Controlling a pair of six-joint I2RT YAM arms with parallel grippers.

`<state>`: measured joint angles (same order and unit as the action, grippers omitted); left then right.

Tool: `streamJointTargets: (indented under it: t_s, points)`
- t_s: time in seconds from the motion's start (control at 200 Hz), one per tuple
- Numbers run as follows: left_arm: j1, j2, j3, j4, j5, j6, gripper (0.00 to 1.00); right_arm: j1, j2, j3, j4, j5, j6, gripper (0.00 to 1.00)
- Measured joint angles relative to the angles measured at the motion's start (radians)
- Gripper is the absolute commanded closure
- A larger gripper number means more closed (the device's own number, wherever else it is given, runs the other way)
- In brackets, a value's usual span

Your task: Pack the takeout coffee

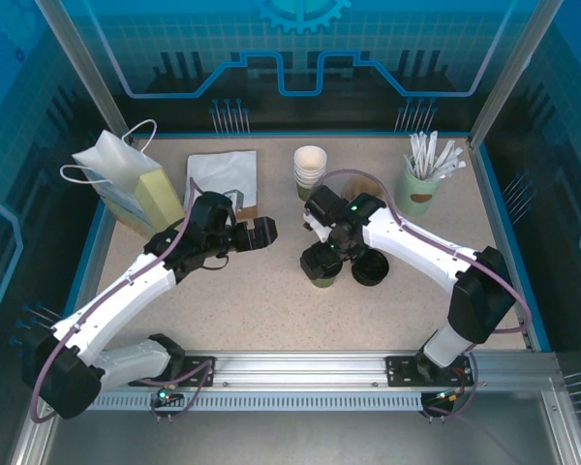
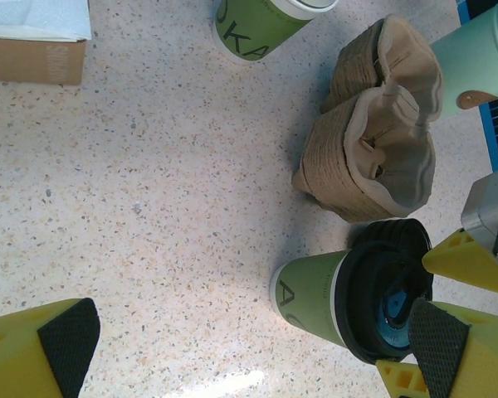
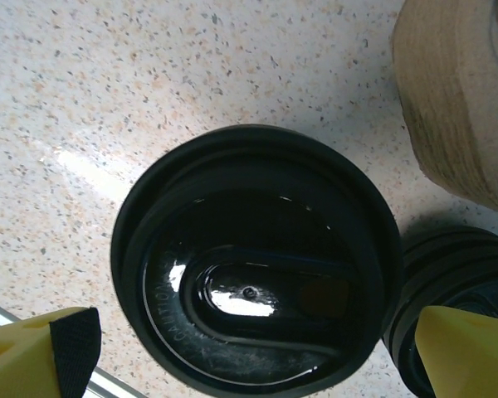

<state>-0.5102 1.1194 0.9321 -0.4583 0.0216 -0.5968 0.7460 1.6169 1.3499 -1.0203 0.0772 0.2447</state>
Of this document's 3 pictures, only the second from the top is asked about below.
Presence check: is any stack of black cup lids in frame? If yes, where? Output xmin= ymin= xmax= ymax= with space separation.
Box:
xmin=348 ymin=218 xmax=433 ymax=260

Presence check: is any green coffee cup black lid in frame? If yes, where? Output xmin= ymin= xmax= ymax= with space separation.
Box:
xmin=269 ymin=238 xmax=435 ymax=366

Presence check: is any white paper napkin stack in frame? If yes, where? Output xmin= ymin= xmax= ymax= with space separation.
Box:
xmin=0 ymin=0 xmax=93 ymax=43

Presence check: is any brown cardboard napkin box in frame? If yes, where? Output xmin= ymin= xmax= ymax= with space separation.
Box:
xmin=0 ymin=36 xmax=87 ymax=86

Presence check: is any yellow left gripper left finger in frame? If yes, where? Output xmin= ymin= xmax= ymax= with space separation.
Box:
xmin=0 ymin=297 xmax=102 ymax=398

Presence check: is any mint green straw canister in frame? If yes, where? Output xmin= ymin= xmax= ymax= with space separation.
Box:
xmin=429 ymin=0 xmax=498 ymax=119

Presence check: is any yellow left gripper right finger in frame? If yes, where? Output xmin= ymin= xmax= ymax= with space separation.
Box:
xmin=408 ymin=298 xmax=498 ymax=398

